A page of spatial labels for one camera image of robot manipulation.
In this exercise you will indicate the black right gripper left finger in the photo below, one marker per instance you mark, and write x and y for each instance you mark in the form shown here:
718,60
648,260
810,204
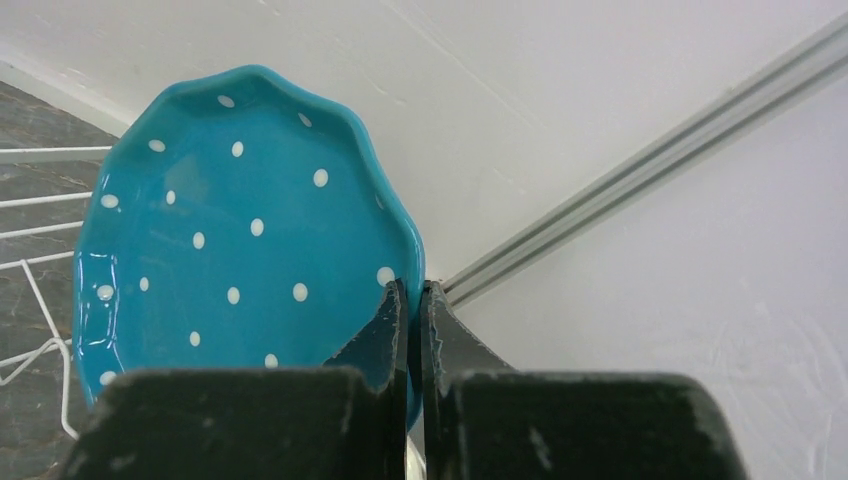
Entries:
345,419

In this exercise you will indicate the blue dotted plate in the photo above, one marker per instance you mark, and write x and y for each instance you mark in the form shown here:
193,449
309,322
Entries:
240,221

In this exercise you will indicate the aluminium corner post right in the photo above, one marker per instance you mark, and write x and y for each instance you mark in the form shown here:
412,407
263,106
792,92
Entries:
812,64

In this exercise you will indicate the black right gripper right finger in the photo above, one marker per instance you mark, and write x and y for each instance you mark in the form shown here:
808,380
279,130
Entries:
484,419

